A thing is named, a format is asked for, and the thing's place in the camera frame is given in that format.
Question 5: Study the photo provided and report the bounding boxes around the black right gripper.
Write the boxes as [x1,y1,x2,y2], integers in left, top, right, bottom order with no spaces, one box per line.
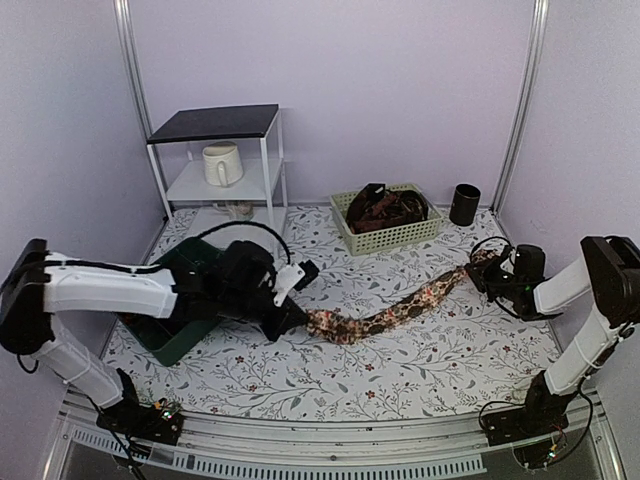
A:
[466,254,525,302]

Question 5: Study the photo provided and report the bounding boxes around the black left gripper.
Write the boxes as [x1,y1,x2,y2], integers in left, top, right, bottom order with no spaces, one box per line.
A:
[220,281,311,343]

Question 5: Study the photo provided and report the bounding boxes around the cream floral patterned tie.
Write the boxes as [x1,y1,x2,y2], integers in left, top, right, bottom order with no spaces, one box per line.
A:
[306,264,469,345]

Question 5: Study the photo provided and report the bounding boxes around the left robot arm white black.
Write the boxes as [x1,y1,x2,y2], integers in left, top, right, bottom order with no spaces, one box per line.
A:
[1,237,319,434]

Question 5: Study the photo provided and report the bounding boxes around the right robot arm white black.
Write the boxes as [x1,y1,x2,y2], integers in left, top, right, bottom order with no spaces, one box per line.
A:
[465,235,639,436]

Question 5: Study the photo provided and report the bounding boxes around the dark brown rolled ties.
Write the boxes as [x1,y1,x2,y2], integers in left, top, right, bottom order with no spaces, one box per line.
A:
[345,183,429,234]

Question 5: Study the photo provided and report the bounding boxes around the black cylindrical cup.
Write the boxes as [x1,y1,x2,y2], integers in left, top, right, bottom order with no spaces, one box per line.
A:
[449,183,481,227]

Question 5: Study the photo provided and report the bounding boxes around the floral patterned table mat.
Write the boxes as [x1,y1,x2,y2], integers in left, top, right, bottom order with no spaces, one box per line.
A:
[104,207,559,422]

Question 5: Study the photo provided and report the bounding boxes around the pale green perforated basket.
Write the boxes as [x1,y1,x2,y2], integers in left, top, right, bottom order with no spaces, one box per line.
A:
[330,183,444,256]

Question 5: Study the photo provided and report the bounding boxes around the dark green plastic bin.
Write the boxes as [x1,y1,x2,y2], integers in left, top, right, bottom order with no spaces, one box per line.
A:
[117,237,222,367]

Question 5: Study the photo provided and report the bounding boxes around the white ceramic mug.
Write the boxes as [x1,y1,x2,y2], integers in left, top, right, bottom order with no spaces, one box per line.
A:
[202,141,244,188]

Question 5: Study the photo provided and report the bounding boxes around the white shelf with black top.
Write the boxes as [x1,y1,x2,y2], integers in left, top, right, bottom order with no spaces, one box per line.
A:
[146,104,288,240]

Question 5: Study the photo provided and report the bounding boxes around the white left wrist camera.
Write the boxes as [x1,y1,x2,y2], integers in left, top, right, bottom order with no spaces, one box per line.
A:
[272,260,319,307]

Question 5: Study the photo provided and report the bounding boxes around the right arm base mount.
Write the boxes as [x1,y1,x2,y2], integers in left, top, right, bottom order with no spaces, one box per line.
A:
[478,401,569,470]

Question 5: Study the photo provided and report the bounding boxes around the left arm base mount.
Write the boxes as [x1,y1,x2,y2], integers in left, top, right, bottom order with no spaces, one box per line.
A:
[96,398,184,446]

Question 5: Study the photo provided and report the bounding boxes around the right aluminium frame post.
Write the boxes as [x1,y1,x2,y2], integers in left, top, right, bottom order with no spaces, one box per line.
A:
[491,0,549,216]

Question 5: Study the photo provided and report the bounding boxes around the aluminium frame post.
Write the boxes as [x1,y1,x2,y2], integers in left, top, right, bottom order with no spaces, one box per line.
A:
[491,0,549,216]
[112,0,174,221]

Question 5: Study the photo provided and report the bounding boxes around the aluminium front rail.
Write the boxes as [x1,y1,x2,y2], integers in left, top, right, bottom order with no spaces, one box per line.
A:
[43,392,630,479]

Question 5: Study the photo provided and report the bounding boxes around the left aluminium frame post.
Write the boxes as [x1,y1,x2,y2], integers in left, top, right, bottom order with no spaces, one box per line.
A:
[112,0,174,221]

